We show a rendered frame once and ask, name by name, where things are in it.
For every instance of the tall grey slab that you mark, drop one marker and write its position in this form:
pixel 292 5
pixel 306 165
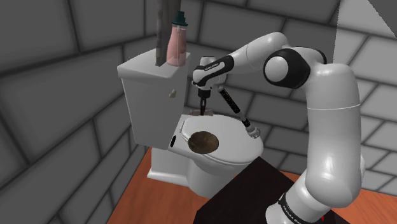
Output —
pixel 164 31

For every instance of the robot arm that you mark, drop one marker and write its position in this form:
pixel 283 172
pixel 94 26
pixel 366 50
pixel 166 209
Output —
pixel 333 130

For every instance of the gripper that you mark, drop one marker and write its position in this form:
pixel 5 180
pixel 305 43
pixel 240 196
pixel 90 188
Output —
pixel 204 94

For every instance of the white toilet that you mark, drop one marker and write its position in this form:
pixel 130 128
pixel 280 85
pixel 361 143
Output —
pixel 149 102

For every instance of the brown bowl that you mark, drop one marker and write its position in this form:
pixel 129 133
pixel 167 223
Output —
pixel 203 142

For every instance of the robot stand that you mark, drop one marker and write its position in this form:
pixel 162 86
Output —
pixel 248 192

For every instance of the flat brown block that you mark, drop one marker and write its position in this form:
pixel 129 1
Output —
pixel 194 112

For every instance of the black stick with white end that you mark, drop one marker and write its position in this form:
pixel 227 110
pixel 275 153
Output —
pixel 231 102

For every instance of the pink bottle with green cap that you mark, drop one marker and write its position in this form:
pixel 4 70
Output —
pixel 176 51

